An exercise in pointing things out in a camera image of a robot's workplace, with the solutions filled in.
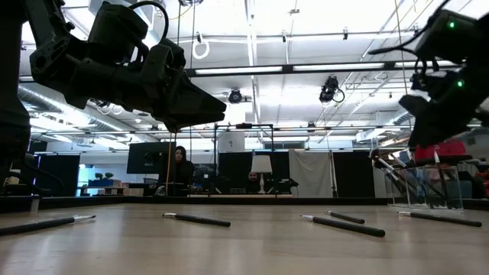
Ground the black stand frame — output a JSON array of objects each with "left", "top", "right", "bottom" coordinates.
[{"left": 212, "top": 121, "right": 276, "bottom": 196}]

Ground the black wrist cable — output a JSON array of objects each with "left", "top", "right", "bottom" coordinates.
[
  {"left": 368, "top": 0, "right": 454, "bottom": 56},
  {"left": 128, "top": 0, "right": 170, "bottom": 44}
]

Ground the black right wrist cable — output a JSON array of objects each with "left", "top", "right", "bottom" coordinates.
[{"left": 368, "top": 0, "right": 454, "bottom": 56}]

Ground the white ring cable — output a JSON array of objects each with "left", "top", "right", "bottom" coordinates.
[{"left": 191, "top": 32, "right": 212, "bottom": 60}]

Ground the white hanging sheet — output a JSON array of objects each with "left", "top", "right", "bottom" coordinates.
[{"left": 288, "top": 148, "right": 335, "bottom": 199}]

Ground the black ceiling camera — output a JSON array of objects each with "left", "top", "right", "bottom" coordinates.
[
  {"left": 319, "top": 75, "right": 346, "bottom": 104},
  {"left": 228, "top": 88, "right": 244, "bottom": 105}
]

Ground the person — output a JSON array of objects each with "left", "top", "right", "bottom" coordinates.
[
  {"left": 172, "top": 145, "right": 196, "bottom": 196},
  {"left": 244, "top": 171, "right": 263, "bottom": 194}
]

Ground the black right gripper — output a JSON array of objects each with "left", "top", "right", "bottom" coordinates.
[{"left": 399, "top": 64, "right": 489, "bottom": 148}]

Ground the black curtain panel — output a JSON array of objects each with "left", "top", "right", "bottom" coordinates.
[
  {"left": 37, "top": 154, "right": 81, "bottom": 197},
  {"left": 218, "top": 151, "right": 290, "bottom": 195},
  {"left": 332, "top": 151, "right": 376, "bottom": 199}
]

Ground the clear acrylic pen holder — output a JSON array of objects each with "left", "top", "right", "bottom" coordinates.
[{"left": 381, "top": 163, "right": 429, "bottom": 209}]

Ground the black television screen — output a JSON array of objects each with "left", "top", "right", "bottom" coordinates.
[{"left": 126, "top": 141, "right": 177, "bottom": 175}]

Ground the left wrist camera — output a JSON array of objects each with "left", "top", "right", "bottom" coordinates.
[{"left": 148, "top": 42, "right": 175, "bottom": 79}]

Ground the black aluminium table frame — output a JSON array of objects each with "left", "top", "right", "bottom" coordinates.
[{"left": 0, "top": 194, "right": 489, "bottom": 213}]

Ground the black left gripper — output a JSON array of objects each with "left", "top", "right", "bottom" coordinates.
[{"left": 114, "top": 37, "right": 227, "bottom": 133}]

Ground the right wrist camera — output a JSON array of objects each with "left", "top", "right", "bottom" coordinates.
[{"left": 410, "top": 68, "right": 432, "bottom": 92}]

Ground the white lamp with white stem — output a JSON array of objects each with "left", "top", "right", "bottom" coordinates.
[{"left": 250, "top": 154, "right": 274, "bottom": 195}]

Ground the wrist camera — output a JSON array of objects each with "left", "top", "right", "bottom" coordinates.
[
  {"left": 148, "top": 42, "right": 175, "bottom": 79},
  {"left": 410, "top": 68, "right": 432, "bottom": 92}
]

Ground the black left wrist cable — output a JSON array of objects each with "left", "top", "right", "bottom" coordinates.
[{"left": 128, "top": 0, "right": 170, "bottom": 44}]

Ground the black brush with wide head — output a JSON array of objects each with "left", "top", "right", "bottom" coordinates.
[{"left": 368, "top": 147, "right": 423, "bottom": 207}]

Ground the red bag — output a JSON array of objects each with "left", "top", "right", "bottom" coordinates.
[{"left": 414, "top": 139, "right": 468, "bottom": 161}]

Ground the clear plastic container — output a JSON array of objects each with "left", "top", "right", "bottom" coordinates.
[{"left": 384, "top": 164, "right": 465, "bottom": 212}]

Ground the white sign board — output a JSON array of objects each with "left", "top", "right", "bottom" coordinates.
[{"left": 217, "top": 131, "right": 246, "bottom": 154}]

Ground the blue box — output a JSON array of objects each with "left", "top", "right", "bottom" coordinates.
[{"left": 87, "top": 178, "right": 122, "bottom": 188}]

